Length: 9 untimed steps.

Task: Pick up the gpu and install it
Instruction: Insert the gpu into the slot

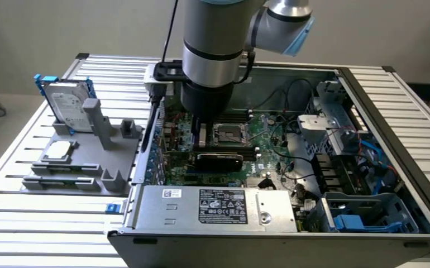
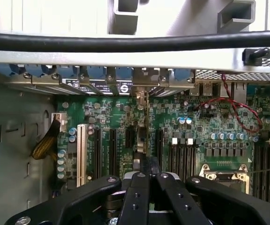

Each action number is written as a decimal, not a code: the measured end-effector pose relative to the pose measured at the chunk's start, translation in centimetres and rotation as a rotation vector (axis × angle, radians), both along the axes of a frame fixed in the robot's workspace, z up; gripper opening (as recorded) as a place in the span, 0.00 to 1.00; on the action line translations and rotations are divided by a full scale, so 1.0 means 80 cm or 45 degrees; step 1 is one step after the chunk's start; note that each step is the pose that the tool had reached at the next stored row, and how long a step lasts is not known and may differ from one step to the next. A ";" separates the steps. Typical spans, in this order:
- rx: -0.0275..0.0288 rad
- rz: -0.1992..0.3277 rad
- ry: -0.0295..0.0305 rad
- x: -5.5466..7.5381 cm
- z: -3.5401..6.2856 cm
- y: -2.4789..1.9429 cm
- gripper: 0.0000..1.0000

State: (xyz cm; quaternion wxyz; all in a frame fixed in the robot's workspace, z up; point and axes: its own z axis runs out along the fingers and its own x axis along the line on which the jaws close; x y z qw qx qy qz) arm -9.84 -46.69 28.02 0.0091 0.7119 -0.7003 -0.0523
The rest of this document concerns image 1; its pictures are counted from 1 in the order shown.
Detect blue data wire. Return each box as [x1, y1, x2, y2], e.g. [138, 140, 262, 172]
[357, 138, 399, 196]

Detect black looped wire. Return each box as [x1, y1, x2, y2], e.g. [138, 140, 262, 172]
[253, 79, 312, 113]

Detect grey parts rack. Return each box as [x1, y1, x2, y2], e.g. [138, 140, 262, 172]
[19, 98, 144, 196]

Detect green RAM stick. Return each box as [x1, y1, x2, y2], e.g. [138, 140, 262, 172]
[30, 164, 100, 173]

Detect silver chipset heatsink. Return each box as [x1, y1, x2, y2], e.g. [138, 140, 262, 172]
[242, 178, 272, 189]

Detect black RAM slots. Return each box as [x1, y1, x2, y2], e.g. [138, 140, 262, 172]
[220, 109, 254, 121]

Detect silver power supply unit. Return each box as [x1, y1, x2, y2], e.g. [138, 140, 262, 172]
[124, 185, 297, 234]

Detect thin black camera cable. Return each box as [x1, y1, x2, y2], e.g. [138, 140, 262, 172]
[161, 0, 180, 63]

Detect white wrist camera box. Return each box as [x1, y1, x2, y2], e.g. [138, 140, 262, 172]
[142, 59, 186, 102]

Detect grey and blue disk bay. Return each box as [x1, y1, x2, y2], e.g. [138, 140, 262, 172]
[320, 192, 421, 234]

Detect black arm connector cable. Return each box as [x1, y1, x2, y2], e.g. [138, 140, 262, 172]
[234, 50, 257, 84]

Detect red wire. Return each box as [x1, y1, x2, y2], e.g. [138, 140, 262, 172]
[325, 126, 360, 140]

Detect black graphics card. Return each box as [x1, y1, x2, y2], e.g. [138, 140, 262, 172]
[194, 152, 244, 173]

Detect CPU socket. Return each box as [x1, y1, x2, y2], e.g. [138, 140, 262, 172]
[213, 121, 253, 146]

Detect metal disk bay cage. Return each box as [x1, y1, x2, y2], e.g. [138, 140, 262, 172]
[296, 80, 369, 156]

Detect black open PC case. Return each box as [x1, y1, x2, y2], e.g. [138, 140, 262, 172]
[106, 61, 430, 268]

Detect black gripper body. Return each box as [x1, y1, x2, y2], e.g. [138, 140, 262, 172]
[178, 82, 234, 125]

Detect hard disk with blue bracket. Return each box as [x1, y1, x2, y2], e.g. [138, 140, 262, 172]
[33, 74, 94, 134]

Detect green motherboard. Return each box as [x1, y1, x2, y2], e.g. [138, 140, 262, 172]
[161, 106, 325, 196]

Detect silver CPU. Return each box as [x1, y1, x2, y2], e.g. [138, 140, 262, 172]
[47, 141, 80, 161]

